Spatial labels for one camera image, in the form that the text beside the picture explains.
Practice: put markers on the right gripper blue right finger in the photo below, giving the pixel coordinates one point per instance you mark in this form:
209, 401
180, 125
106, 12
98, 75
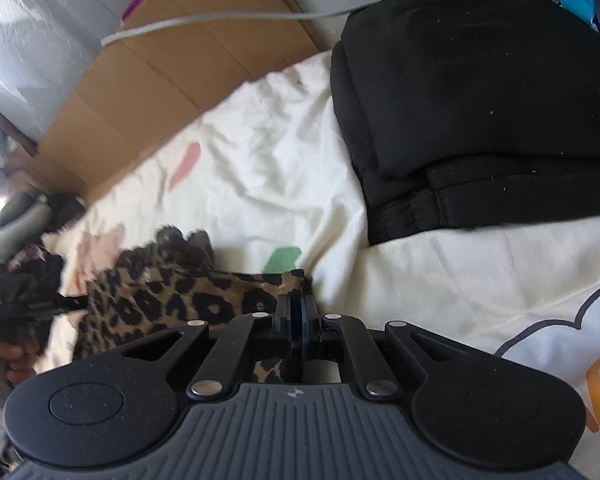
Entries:
320, 337

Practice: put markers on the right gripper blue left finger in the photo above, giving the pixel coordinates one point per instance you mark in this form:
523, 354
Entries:
277, 339

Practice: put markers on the leopard print skirt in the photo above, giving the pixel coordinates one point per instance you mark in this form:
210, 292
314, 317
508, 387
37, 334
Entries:
171, 281

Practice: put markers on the black clothes pile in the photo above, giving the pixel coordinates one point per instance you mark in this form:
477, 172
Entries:
34, 273

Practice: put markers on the person's bare left hand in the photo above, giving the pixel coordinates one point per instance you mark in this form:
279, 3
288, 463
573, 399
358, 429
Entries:
19, 361

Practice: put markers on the cream bear print blanket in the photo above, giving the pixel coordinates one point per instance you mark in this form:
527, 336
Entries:
267, 175

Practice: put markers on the flattened brown cardboard box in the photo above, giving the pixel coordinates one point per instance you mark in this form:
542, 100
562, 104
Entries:
141, 91

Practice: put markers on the folded black garment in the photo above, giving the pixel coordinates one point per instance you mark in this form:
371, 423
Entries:
461, 114

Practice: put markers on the grey upright panel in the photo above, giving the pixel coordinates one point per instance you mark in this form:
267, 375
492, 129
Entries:
46, 46

